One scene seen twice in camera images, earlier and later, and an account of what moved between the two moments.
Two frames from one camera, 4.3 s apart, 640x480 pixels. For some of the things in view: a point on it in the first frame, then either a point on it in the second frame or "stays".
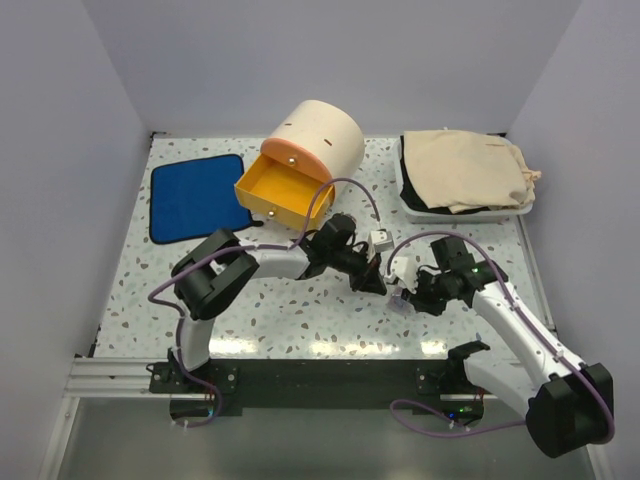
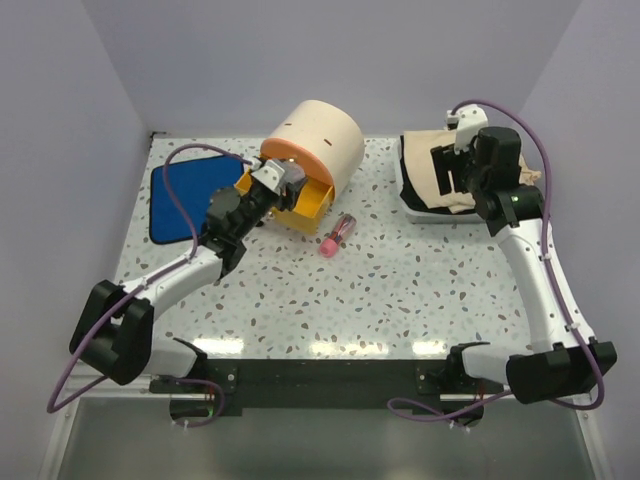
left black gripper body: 358,266 -> 258,207
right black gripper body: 432,293 -> 476,175
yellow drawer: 284,194 stays
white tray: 418,216 stays
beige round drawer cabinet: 317,137 stays
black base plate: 430,386 stays
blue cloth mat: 195,198 stays
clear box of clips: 398,304 -> 293,172
